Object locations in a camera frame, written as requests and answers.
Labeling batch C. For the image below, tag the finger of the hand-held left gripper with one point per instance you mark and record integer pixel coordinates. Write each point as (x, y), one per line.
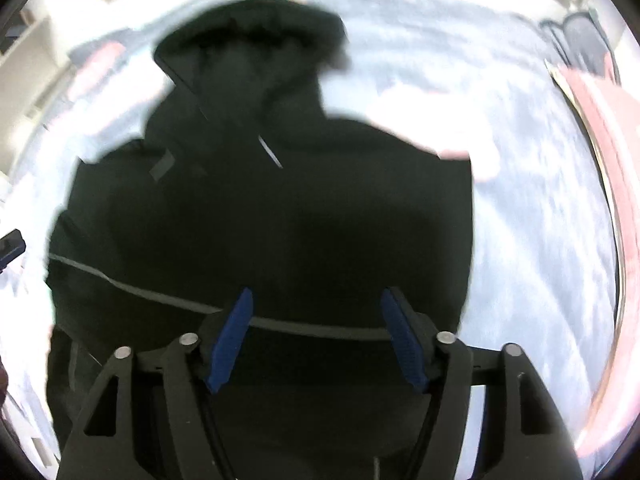
(11, 250)

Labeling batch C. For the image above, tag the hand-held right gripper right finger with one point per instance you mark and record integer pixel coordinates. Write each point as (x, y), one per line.
(405, 340)

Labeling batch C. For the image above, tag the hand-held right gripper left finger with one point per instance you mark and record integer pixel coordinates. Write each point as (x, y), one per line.
(231, 340)

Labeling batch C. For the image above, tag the black hoodie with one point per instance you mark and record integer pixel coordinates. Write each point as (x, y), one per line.
(280, 210)

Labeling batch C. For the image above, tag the grey floral blanket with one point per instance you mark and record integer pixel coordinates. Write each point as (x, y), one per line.
(525, 210)

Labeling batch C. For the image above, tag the white bookshelf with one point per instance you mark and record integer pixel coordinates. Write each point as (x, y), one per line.
(30, 60)

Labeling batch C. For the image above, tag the pink pillow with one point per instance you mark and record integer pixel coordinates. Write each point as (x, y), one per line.
(620, 160)

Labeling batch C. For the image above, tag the grey pillow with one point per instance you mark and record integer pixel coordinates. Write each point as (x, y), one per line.
(580, 40)

